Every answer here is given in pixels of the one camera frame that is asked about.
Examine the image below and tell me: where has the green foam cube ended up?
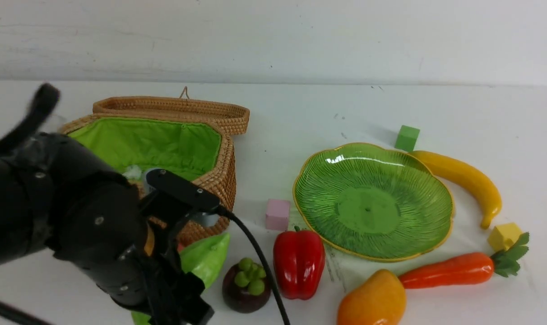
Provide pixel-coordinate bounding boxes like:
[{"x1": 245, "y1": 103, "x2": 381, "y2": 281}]
[{"x1": 394, "y1": 125, "x2": 420, "y2": 152}]

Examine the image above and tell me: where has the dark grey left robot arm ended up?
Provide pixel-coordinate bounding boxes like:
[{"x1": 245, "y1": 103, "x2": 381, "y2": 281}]
[{"x1": 0, "y1": 83, "x2": 220, "y2": 325}]

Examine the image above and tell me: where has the woven wicker basket lid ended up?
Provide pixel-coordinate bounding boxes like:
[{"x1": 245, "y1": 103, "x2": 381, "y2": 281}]
[{"x1": 93, "y1": 87, "x2": 250, "y2": 135}]

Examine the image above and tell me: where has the yellow foam cube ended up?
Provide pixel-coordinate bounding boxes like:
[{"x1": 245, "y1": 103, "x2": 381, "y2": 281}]
[{"x1": 487, "y1": 223, "x2": 523, "y2": 252}]

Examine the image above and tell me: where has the purple toy mangosteen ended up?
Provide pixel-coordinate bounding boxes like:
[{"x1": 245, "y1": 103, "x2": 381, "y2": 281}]
[{"x1": 222, "y1": 258, "x2": 271, "y2": 313}]

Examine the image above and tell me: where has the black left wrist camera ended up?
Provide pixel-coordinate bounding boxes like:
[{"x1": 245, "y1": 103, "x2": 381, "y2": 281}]
[{"x1": 139, "y1": 168, "x2": 221, "y2": 231}]

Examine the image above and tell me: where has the orange yellow toy mango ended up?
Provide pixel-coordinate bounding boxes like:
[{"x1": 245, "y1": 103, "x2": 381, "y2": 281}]
[{"x1": 337, "y1": 269, "x2": 406, "y2": 325}]

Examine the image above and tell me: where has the orange toy carrot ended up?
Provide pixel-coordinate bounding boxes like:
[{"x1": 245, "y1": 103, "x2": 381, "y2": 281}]
[{"x1": 398, "y1": 232, "x2": 530, "y2": 289}]

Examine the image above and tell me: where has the green toy cucumber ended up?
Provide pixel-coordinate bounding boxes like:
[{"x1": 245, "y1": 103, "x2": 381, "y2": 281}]
[{"x1": 131, "y1": 232, "x2": 231, "y2": 325}]

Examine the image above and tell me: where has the green glass leaf plate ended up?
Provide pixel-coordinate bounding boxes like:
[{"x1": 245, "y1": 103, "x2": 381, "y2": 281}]
[{"x1": 292, "y1": 143, "x2": 455, "y2": 263}]

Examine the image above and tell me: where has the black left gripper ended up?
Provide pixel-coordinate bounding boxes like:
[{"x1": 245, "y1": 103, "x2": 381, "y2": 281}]
[{"x1": 116, "y1": 221, "x2": 214, "y2": 325}]

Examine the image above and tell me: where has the black left camera cable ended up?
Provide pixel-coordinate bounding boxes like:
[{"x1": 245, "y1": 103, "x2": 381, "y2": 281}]
[{"x1": 216, "y1": 207, "x2": 291, "y2": 325}]

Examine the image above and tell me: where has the pink foam cube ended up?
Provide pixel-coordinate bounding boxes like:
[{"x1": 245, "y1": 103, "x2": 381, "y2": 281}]
[{"x1": 265, "y1": 199, "x2": 291, "y2": 231}]

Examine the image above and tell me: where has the woven wicker basket green lining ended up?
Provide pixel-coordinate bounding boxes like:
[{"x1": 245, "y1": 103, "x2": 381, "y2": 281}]
[{"x1": 58, "y1": 114, "x2": 237, "y2": 246}]

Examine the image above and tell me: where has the yellow toy banana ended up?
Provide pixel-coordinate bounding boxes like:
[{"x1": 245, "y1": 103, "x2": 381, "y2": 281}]
[{"x1": 410, "y1": 150, "x2": 502, "y2": 230}]

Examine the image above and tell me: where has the red toy bell pepper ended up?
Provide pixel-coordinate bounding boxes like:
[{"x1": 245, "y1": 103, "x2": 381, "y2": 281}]
[{"x1": 273, "y1": 226, "x2": 325, "y2": 301}]

